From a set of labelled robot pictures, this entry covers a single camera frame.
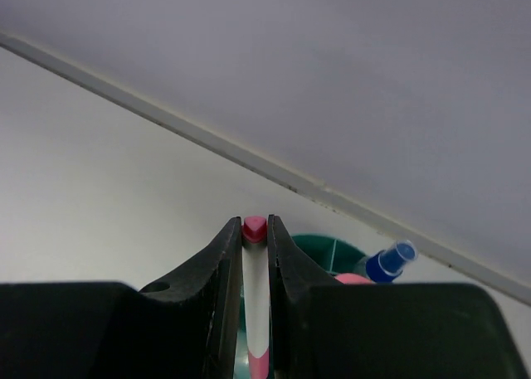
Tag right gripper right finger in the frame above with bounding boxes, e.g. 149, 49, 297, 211
267, 215, 340, 378

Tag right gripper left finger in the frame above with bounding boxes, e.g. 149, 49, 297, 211
139, 216, 242, 378

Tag teal round pen holder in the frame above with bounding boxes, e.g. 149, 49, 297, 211
233, 234, 366, 378

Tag pink capped bottle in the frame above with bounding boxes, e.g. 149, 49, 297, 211
335, 273, 373, 284

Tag pink white marker pen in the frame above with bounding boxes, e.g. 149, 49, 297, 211
241, 216, 270, 378

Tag blue spray bottle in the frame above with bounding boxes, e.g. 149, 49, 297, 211
365, 240, 418, 284

